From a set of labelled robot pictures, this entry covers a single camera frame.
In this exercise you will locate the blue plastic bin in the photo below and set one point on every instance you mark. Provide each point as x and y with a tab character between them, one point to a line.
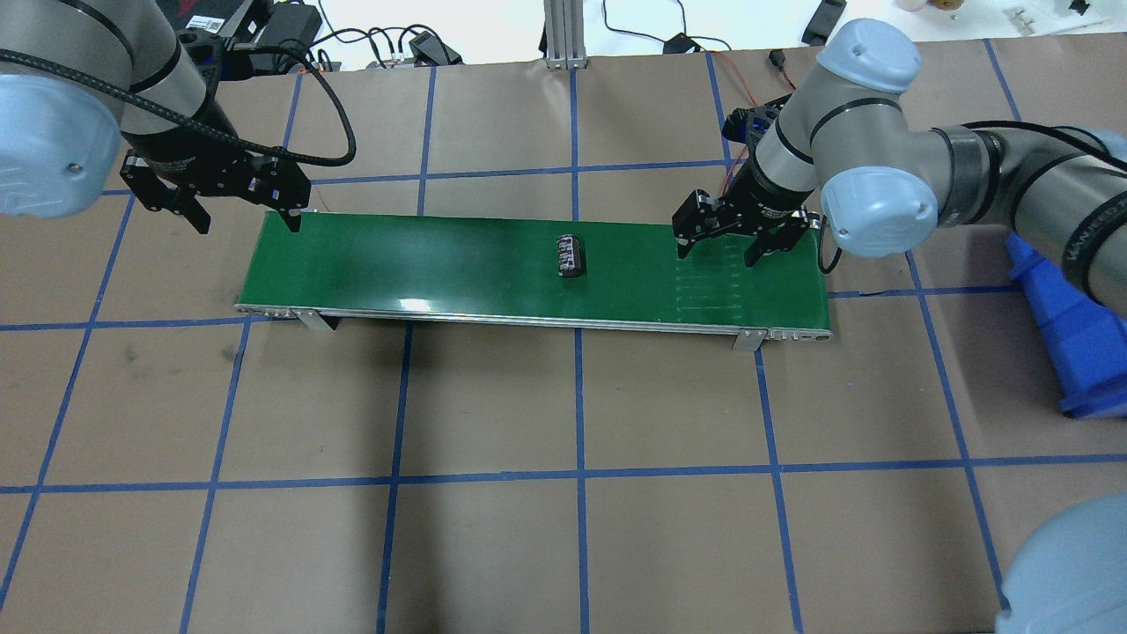
1086	342

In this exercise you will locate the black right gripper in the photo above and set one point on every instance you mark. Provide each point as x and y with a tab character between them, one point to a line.
771	192

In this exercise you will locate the aluminium frame post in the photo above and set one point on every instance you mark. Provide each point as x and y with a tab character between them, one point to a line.
563	35

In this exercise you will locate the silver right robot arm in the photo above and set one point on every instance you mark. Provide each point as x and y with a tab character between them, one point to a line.
838	155

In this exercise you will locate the black power adapter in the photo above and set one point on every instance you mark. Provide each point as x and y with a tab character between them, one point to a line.
428	50

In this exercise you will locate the dark brown cylindrical capacitor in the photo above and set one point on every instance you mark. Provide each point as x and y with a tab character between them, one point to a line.
571	256

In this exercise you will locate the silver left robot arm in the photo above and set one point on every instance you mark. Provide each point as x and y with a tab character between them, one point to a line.
95	86

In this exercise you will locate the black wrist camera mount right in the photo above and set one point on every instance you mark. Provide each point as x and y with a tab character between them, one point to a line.
749	126

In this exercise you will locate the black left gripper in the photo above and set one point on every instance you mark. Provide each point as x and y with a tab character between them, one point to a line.
187	160

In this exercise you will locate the green conveyor belt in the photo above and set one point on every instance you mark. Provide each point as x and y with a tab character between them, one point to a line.
505	271

